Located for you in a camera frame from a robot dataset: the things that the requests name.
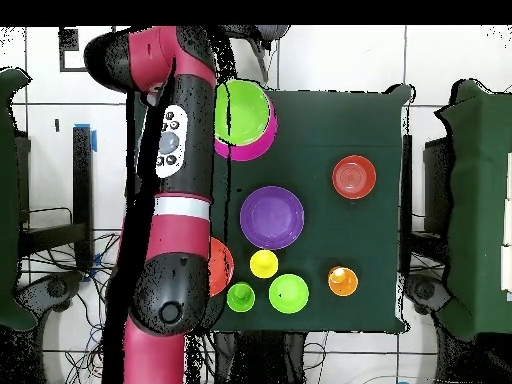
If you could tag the large green plastic bowl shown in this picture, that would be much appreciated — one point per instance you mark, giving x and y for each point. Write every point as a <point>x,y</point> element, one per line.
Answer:
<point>246,112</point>

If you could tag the pink plastic bowl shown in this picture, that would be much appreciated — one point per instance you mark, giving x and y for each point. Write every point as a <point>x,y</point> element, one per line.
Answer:
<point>256,150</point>

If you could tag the dark green tablecloth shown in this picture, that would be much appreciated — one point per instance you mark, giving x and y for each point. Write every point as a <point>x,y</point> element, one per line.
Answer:
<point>340,128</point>

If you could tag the black metal stand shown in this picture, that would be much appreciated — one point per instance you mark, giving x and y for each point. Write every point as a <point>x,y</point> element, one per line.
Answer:
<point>82,180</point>
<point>407,180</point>

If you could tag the purple plastic bowl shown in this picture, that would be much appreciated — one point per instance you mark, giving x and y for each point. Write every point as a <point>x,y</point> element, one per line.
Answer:
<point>272,218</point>

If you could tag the small green plastic bowl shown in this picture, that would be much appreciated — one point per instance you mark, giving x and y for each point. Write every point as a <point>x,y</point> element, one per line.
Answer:
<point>288,294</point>

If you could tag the yellow plastic cup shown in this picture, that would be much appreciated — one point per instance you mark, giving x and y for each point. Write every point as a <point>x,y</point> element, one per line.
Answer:
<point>263,264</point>

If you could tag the large red-orange plastic bowl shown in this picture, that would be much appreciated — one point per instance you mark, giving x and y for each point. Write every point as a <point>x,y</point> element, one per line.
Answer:
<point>220,268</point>

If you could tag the small red-orange plastic bowl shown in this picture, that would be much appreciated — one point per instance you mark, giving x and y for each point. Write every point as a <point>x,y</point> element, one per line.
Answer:
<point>354,177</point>

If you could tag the black chair base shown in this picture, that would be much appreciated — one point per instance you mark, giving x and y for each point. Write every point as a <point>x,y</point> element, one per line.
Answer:
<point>52,288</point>

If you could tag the green plastic cup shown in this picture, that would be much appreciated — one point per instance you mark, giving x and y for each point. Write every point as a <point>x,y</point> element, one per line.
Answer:
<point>240,298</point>

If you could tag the black camera tripod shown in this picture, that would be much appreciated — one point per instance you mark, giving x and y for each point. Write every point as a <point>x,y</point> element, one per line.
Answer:
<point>268,32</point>

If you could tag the blue tape strip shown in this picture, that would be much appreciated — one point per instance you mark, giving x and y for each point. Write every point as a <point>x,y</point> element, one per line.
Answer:
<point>94,142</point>

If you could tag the orange plastic cup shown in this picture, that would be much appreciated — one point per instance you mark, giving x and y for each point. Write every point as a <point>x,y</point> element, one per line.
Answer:
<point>343,282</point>

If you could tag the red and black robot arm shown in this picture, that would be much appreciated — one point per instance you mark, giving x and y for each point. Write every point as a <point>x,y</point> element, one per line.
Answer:
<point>180,240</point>

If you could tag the green cloth side table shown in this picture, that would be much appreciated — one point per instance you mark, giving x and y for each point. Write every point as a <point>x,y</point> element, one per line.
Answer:
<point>8,200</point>
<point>480,200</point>

